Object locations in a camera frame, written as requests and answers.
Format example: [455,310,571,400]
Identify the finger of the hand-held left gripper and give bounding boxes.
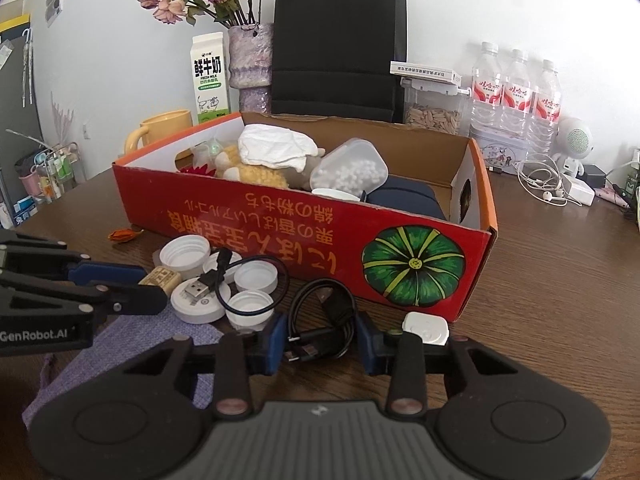
[0,282,169,319]
[0,241,145,287]

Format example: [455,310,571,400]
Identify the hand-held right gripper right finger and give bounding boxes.
[355,311,518,417]

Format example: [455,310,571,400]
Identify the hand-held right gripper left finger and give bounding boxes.
[132,312,290,417]

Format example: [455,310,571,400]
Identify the small wooden block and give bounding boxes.
[139,267,182,291]

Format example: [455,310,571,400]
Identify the small white bottle cap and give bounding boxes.
[234,262,278,294]
[225,291,275,331]
[206,251,244,282]

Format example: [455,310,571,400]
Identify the purple woven cloth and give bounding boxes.
[22,307,236,428]

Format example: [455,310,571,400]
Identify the black USB plug cable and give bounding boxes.
[179,250,291,319]

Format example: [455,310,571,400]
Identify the small white square case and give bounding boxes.
[402,311,449,346]

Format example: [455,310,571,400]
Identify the white round puck device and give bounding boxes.
[170,280,229,324]

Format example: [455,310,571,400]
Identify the red printed cardboard box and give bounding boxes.
[112,111,499,323]

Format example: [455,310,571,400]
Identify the navy blue padded pouch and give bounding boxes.
[367,175,447,222]

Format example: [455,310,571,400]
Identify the yellow and white plush toy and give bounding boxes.
[215,142,326,192]

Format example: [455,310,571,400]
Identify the translucent plastic container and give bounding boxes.
[310,138,390,196]

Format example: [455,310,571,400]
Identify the white bag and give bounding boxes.
[237,124,321,171]

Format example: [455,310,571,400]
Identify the dried orange flower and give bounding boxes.
[109,227,145,245]

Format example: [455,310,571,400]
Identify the red frilly item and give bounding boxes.
[177,160,217,177]

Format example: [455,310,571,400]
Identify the white round lid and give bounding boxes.
[312,187,364,204]

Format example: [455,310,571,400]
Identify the yellow ceramic mug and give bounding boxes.
[125,109,194,154]

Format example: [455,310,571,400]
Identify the crumpled clear plastic bag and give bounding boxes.
[192,137,223,166]

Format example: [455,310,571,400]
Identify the dark grey board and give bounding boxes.
[0,15,44,231]

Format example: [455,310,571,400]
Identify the white milk carton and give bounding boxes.
[192,31,232,125]

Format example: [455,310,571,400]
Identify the white printed tin box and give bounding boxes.
[470,127,531,173]

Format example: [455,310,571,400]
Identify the clear container of seeds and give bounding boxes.
[400,77,471,136]

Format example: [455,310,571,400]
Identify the purple textured vase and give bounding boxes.
[227,22,275,113]

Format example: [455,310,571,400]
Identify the white power adapter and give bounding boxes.
[562,172,596,206]

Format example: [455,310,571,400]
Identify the flat white cardboard packet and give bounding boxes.
[390,60,462,86]

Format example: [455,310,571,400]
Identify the black power adapter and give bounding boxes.
[580,164,608,188]

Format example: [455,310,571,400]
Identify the pink patterned pen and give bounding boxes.
[595,185,633,208]

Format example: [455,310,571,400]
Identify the white round robot speaker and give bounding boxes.
[552,117,596,173]

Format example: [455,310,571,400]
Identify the black paper bag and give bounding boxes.
[270,0,408,123]

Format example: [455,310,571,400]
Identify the wire rack with toiletries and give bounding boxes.
[15,142,81,231]

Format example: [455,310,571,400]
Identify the white wired earphones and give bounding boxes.
[517,157,581,206]

